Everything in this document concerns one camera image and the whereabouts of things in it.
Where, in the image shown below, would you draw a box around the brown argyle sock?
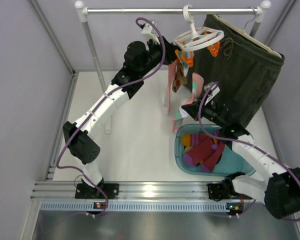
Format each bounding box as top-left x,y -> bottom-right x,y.
171,62 -> 187,93
183,146 -> 197,155

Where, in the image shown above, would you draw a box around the white clip sock hanger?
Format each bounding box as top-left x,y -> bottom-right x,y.
174,4 -> 225,69

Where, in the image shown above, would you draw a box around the pink patterned sock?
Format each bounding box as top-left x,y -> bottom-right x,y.
163,60 -> 205,133
199,130 -> 222,173

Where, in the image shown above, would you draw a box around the maroon purple sock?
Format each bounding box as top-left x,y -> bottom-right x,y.
183,147 -> 214,167
181,133 -> 215,149

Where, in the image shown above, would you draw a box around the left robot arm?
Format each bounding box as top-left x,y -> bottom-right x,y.
62,39 -> 180,199

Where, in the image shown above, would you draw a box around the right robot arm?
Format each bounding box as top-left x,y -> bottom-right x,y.
181,100 -> 300,221

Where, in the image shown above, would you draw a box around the olive green shorts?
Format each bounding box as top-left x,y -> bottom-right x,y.
186,14 -> 285,127

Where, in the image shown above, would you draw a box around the teal plastic basin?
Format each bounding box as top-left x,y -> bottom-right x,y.
174,124 -> 255,177

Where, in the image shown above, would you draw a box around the white clothes rack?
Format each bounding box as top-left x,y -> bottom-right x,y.
74,0 -> 272,134

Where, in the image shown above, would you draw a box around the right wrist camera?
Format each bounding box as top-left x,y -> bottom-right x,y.
202,81 -> 220,105

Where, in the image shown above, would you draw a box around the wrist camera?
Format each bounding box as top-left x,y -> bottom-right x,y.
202,81 -> 220,105
141,23 -> 160,44

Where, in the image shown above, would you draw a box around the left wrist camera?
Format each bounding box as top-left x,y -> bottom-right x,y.
141,23 -> 160,44

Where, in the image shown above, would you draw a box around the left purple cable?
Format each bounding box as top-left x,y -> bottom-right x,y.
55,16 -> 166,218

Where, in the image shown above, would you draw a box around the purple cable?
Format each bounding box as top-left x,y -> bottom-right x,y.
55,16 -> 166,218
197,86 -> 300,223

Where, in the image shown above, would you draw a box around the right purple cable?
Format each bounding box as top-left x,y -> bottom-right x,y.
197,86 -> 300,223

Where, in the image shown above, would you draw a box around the wire clothes hanger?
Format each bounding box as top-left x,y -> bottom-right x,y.
241,7 -> 258,34

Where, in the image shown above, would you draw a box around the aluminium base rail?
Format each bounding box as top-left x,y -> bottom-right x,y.
29,180 -> 300,213

